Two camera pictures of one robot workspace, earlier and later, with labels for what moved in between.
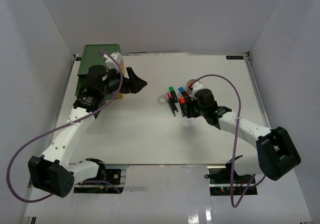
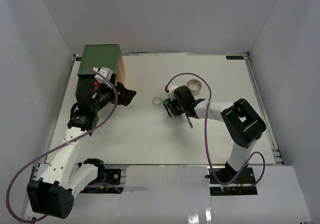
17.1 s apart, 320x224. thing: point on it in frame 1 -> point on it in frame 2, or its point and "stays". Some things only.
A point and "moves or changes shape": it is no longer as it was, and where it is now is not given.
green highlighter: x=172 y=90 moves or changes shape
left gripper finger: x=138 y=85 -> x=127 y=96
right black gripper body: x=193 y=109 -> x=178 y=108
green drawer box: x=93 y=55 stays
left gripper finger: x=132 y=76 -> x=121 y=87
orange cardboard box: x=123 y=68 stays
